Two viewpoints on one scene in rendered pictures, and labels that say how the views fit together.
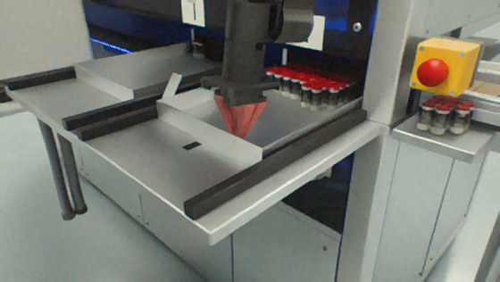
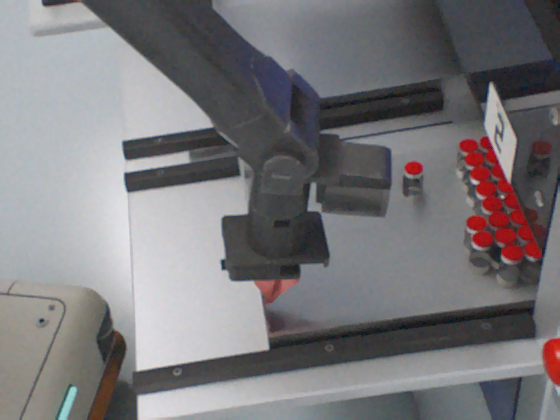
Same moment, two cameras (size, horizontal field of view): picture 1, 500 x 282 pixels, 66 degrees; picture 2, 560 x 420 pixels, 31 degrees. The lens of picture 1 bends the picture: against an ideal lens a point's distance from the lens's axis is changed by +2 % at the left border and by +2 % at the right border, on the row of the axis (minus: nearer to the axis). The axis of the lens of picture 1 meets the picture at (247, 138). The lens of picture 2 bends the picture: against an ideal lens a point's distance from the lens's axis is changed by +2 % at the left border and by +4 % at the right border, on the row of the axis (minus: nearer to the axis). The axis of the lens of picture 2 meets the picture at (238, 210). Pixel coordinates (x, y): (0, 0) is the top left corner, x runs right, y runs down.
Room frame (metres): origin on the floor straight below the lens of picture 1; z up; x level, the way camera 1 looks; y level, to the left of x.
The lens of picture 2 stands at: (0.06, -0.42, 1.73)
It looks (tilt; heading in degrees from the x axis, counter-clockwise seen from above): 48 degrees down; 46
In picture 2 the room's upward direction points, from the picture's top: 9 degrees counter-clockwise
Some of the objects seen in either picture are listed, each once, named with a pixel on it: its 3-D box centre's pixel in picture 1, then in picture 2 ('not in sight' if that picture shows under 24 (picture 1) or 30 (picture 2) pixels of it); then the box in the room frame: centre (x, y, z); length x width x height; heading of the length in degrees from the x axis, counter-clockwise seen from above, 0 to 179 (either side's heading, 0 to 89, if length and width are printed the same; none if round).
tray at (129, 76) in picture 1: (167, 68); (347, 36); (0.91, 0.20, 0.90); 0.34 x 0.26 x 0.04; 136
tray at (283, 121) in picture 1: (271, 103); (405, 226); (0.67, -0.05, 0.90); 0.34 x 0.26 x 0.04; 136
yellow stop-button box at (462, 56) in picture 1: (445, 65); not in sight; (0.58, -0.31, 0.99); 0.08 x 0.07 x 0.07; 136
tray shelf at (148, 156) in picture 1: (187, 103); (317, 147); (0.74, 0.12, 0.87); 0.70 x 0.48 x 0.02; 46
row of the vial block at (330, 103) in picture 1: (299, 88); (487, 209); (0.74, -0.11, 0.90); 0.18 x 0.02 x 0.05; 46
